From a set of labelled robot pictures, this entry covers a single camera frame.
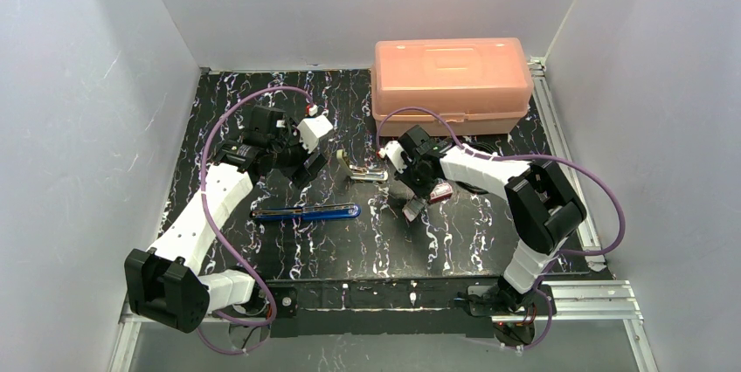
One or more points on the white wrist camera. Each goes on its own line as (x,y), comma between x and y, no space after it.
(392,151)
(312,130)

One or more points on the beige stapler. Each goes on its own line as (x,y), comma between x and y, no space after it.
(357,173)

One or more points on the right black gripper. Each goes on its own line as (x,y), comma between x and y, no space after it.
(418,185)

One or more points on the blue stapler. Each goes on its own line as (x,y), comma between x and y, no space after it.
(308,213)

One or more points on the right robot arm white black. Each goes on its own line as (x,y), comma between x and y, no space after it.
(544,207)

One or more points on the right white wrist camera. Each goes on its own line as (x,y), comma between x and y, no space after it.
(392,151)

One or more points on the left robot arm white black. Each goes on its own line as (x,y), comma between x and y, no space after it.
(164,281)

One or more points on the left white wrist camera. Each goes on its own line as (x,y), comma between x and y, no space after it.
(312,130)

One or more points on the orange plastic toolbox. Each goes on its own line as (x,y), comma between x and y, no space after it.
(473,86)

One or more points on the red staples box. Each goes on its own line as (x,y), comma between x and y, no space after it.
(441,192)

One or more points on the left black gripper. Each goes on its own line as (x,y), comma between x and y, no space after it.
(302,160)

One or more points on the cardboard staples tray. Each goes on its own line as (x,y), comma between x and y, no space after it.
(413,208)

